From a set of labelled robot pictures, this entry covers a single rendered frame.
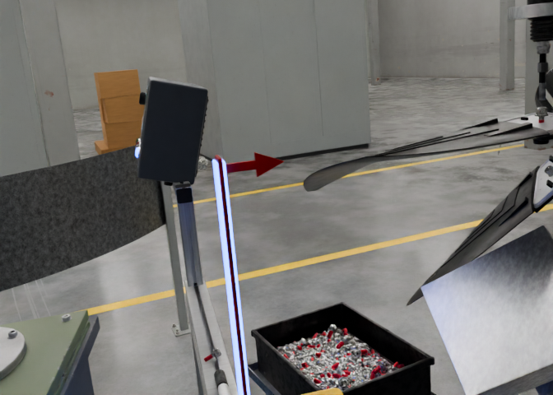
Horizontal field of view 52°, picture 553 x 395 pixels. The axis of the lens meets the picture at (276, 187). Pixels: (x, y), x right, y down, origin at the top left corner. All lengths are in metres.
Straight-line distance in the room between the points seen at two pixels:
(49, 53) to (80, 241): 2.59
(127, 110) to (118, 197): 6.17
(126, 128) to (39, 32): 4.08
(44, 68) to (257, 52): 2.86
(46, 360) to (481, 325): 0.49
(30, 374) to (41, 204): 1.55
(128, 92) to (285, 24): 2.75
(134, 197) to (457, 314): 2.00
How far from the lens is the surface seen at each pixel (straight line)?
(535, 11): 0.64
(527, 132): 0.61
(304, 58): 7.03
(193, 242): 1.10
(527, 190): 0.79
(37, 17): 4.74
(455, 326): 0.66
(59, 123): 4.74
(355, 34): 7.35
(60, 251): 2.31
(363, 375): 0.82
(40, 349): 0.79
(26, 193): 2.22
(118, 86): 8.56
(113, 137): 8.61
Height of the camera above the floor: 1.28
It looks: 13 degrees down
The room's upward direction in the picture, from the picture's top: 5 degrees counter-clockwise
